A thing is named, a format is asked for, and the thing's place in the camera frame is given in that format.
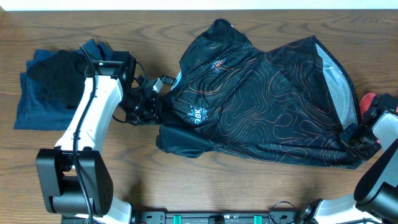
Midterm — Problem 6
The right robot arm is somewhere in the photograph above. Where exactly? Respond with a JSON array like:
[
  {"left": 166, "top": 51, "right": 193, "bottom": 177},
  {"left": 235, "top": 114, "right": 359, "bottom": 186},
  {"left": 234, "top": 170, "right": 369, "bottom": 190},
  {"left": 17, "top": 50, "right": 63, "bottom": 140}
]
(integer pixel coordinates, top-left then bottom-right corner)
[{"left": 303, "top": 112, "right": 397, "bottom": 223}]

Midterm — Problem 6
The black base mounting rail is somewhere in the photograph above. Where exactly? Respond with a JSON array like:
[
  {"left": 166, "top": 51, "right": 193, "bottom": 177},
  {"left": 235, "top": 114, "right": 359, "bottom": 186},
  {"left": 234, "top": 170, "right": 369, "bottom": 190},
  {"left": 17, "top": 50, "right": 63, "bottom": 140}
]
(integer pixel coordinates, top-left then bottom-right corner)
[{"left": 60, "top": 202, "right": 312, "bottom": 224}]

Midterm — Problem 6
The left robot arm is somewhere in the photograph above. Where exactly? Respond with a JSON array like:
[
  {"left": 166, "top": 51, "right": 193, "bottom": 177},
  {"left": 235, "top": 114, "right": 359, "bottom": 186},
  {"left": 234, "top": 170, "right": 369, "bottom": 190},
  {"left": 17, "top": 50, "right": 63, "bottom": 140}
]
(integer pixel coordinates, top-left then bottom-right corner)
[{"left": 35, "top": 51, "right": 162, "bottom": 223}]

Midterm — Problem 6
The folded black garment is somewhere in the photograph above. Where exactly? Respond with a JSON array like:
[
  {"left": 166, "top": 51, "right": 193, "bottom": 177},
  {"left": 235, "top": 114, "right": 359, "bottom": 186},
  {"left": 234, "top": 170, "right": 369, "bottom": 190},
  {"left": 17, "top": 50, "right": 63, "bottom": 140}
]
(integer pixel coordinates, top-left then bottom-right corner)
[{"left": 27, "top": 50, "right": 88, "bottom": 109}]

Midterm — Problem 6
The black orange patterned jersey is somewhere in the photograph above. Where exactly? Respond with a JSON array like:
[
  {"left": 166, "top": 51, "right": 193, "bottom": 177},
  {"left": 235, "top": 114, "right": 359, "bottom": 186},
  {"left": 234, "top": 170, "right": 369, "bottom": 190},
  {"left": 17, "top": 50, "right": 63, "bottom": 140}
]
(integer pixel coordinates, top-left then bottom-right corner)
[{"left": 156, "top": 19, "right": 363, "bottom": 169}]

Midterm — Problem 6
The red t-shirt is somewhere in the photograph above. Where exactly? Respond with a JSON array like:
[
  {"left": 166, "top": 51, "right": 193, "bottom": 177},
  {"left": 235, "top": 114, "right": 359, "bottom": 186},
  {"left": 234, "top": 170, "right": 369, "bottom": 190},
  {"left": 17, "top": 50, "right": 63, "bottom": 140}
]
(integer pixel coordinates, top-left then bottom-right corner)
[{"left": 359, "top": 93, "right": 379, "bottom": 136}]

